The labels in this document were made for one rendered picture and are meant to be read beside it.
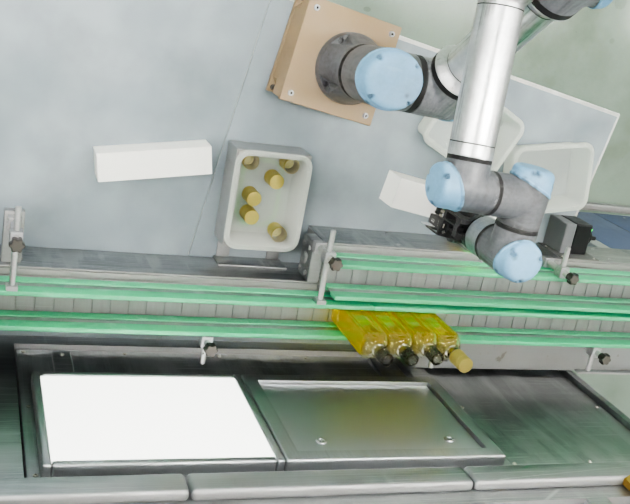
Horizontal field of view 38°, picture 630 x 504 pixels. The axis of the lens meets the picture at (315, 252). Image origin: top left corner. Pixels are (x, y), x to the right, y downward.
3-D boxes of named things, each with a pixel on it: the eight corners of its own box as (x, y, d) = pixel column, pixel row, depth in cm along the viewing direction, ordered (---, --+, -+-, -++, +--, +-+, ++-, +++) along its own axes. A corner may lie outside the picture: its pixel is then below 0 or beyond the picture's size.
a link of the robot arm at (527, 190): (512, 167, 150) (492, 231, 153) (567, 177, 154) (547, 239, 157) (487, 154, 157) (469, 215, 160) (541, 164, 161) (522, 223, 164)
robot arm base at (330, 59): (329, 21, 193) (348, 24, 184) (390, 45, 199) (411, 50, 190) (305, 91, 195) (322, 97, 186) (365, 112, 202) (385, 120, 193)
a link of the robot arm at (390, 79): (347, 37, 185) (376, 43, 173) (406, 51, 190) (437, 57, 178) (334, 97, 187) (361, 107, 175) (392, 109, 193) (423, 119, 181)
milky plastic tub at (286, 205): (213, 235, 210) (222, 248, 203) (228, 139, 204) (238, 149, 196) (285, 240, 217) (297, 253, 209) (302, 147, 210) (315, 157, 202)
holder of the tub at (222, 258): (210, 256, 213) (218, 268, 206) (228, 139, 204) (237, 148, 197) (281, 260, 219) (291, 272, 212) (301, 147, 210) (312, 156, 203)
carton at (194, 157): (93, 146, 195) (96, 153, 190) (205, 139, 202) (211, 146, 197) (95, 174, 197) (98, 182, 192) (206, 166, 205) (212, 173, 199)
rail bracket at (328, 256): (303, 290, 208) (321, 312, 197) (316, 219, 203) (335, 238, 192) (315, 290, 209) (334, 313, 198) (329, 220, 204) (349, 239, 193)
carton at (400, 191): (389, 169, 186) (401, 178, 180) (487, 197, 195) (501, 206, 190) (379, 198, 187) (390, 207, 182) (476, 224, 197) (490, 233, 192)
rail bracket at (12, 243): (-4, 257, 193) (-2, 299, 173) (3, 179, 188) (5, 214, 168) (20, 258, 195) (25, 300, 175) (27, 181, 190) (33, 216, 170)
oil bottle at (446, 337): (397, 321, 220) (437, 362, 201) (402, 300, 218) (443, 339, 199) (418, 322, 222) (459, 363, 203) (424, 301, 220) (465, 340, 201)
